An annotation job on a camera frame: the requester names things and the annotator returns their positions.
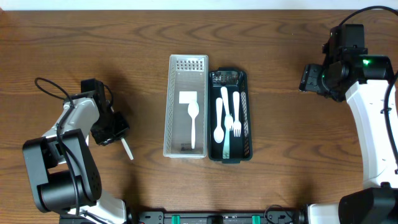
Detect black perforated plastic basket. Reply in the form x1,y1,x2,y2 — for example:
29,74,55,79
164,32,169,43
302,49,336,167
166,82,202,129
207,68,253,164

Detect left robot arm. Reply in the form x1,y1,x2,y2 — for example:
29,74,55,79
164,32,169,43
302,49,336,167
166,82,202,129
22,78,134,223

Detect pale green plastic fork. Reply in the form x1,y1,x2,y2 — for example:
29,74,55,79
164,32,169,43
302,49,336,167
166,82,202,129
223,129,230,159

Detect clear perforated plastic basket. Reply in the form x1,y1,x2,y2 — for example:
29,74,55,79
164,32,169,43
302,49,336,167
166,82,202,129
163,54,208,159

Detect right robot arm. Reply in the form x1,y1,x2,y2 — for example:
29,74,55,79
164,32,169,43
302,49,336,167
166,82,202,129
299,24,397,223

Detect white plastic spoon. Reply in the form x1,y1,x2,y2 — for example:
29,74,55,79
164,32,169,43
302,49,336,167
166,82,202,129
188,101,199,149
121,138,134,160

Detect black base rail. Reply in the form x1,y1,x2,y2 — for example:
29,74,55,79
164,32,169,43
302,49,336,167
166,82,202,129
58,203,307,224

